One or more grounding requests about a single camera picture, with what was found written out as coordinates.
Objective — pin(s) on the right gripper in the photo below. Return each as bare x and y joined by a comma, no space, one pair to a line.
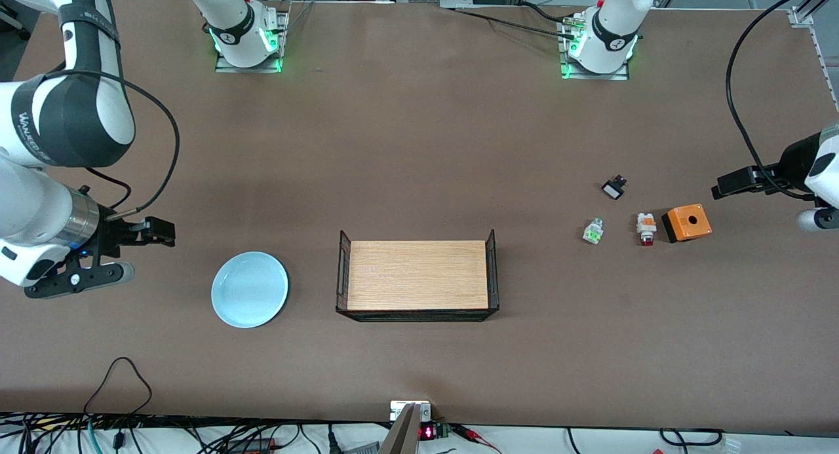
112,234

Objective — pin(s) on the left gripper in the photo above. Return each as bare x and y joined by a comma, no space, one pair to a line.
791,164

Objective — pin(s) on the light blue round plate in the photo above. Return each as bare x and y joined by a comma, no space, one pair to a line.
249,290

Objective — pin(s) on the red push button switch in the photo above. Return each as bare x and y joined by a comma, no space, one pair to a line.
647,226

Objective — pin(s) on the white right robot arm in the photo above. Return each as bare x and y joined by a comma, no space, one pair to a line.
39,205

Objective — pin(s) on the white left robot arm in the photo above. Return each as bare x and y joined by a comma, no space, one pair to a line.
613,21

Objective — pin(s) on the black white push button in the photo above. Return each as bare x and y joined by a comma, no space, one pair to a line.
613,190

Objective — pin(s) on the black power adapter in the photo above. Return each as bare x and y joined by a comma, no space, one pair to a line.
249,446

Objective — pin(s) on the small white plastic part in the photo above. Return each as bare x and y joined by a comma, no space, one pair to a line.
733,444

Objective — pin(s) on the grey plug block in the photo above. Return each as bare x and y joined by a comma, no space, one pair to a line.
364,449

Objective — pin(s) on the red digit display module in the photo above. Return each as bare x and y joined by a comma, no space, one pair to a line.
427,432

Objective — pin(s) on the red black probe lead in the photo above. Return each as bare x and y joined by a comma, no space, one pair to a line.
468,432

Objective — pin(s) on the orange button enclosure box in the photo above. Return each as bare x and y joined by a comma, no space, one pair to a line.
688,223

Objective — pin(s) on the perforated metal edge rail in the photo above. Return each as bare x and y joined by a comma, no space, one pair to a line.
824,67

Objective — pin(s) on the green push button switch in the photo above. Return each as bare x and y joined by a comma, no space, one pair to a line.
592,232

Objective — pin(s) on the silver aluminium frame profile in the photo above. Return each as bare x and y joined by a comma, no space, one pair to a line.
809,8

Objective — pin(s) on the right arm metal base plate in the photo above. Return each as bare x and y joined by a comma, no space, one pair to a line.
249,69

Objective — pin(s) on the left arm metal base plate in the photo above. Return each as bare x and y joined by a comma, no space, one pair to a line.
590,76

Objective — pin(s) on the grey metal camera mount bar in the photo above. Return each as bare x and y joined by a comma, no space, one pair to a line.
403,434

